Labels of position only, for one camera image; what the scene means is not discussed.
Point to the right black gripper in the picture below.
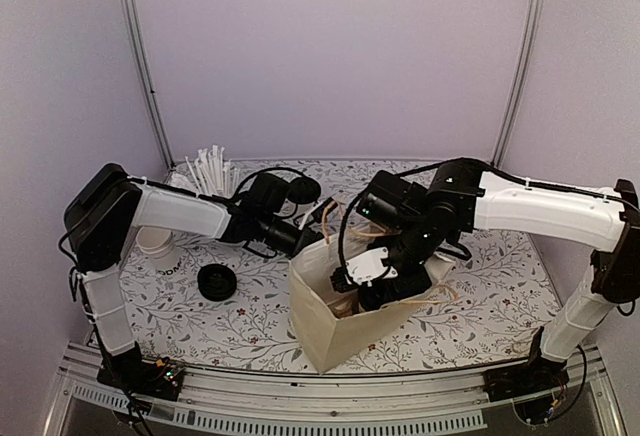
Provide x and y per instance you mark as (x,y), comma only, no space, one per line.
(395,292)

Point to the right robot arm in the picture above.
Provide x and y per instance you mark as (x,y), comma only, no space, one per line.
(467,194)

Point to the left metal frame post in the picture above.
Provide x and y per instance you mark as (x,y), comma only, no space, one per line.
(149,93)

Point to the stack of white paper cups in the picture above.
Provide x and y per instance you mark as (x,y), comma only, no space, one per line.
(159,246)

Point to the stack of black lids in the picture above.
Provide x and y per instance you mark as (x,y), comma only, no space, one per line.
(216,282)

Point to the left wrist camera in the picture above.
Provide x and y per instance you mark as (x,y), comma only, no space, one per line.
(315,214)

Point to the brown cardboard cup carrier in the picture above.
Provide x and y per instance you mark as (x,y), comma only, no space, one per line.
(345,306)

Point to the beige paper takeout bag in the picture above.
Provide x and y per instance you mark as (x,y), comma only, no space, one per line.
(327,341)

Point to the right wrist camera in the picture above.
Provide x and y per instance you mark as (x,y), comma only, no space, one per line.
(363,270)

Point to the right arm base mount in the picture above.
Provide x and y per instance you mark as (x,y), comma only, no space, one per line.
(535,374)

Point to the black plastic cup lid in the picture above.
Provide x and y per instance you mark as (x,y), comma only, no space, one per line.
(303,190)

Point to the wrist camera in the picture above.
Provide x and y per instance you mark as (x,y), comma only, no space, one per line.
(363,270)
(315,214)

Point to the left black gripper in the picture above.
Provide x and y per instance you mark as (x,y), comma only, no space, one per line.
(307,237)

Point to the bundle of wrapped white straws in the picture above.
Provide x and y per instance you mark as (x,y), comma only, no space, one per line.
(209,173)

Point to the front aluminium rail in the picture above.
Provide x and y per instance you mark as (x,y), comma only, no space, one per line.
(222,401)

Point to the right metal frame post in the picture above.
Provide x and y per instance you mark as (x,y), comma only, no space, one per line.
(531,26)

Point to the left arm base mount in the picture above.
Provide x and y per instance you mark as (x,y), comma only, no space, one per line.
(129,372)

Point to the metal frame post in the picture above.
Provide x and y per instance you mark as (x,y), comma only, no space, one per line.
(149,93)
(531,26)

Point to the floral patterned table mat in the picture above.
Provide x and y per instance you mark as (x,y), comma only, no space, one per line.
(487,311)

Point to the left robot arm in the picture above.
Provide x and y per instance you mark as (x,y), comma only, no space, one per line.
(99,219)

